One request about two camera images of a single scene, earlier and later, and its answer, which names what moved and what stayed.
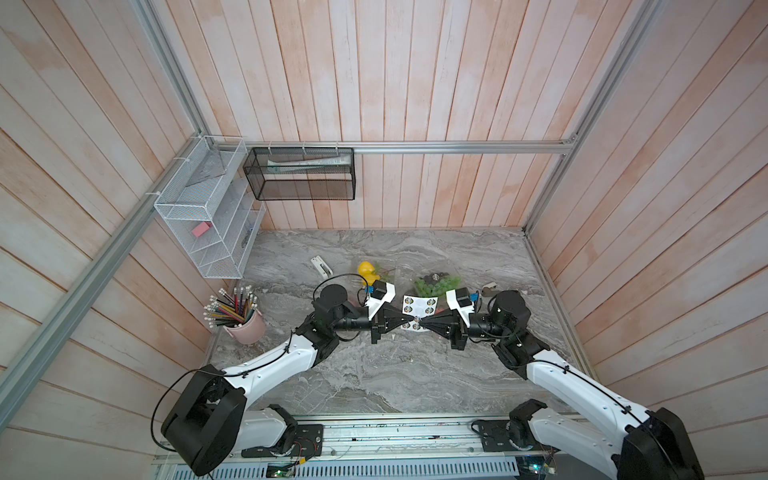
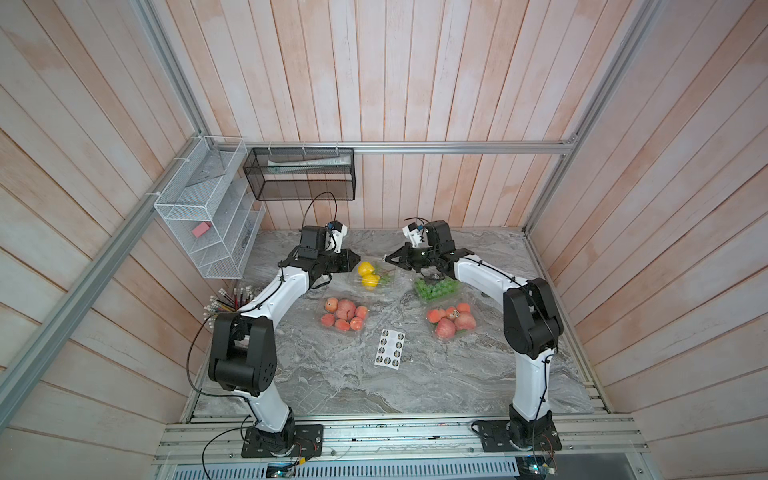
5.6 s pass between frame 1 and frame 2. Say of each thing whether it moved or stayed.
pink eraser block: stayed
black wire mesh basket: stayed
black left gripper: moved
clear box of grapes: stayed
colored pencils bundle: stayed
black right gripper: moved
